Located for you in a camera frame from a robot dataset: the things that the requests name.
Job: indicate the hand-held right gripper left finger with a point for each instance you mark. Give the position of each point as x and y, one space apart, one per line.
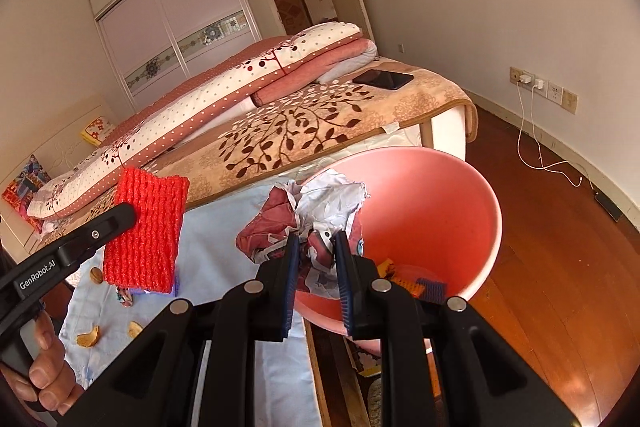
292 279

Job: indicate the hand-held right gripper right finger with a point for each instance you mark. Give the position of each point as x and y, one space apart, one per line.
342 279

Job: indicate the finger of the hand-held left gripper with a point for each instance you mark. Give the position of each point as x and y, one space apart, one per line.
107 227

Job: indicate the red foam fruit net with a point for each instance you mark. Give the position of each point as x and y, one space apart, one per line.
145 232

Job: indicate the maroon white paper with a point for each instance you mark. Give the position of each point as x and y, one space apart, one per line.
280 212

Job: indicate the blue foam fruit net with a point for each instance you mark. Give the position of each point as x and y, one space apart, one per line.
431 291

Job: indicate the pink plastic basin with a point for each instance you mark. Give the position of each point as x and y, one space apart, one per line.
430 217

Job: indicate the person's left hand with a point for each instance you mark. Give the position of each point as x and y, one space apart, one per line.
50 372

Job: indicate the walnut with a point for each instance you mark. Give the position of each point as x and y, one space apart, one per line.
96 276

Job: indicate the orange peel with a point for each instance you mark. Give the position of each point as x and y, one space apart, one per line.
134 330
90 337

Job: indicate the colourful patchwork pillow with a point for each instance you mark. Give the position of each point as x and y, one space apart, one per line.
25 188

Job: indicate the yellow flower pillow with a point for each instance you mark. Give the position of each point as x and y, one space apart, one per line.
97 132

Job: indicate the brown leaf print blanket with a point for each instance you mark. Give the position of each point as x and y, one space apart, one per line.
300 132

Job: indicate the folded pink dotted quilt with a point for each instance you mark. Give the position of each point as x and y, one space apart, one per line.
200 102

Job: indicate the cream wooden bed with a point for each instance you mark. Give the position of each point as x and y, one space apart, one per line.
445 132

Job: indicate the white sliding door wardrobe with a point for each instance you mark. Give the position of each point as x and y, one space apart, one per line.
135 37

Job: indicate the black smartphone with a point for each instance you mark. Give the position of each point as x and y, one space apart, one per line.
384 79

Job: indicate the white charger plug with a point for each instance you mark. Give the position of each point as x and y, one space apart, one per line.
540 85
525 80

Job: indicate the black device on floor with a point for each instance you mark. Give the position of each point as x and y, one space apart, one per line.
607 205

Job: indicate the wooden table frame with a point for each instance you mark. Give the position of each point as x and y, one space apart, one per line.
345 387

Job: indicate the beige wall socket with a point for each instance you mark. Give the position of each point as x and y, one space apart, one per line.
515 74
554 93
570 102

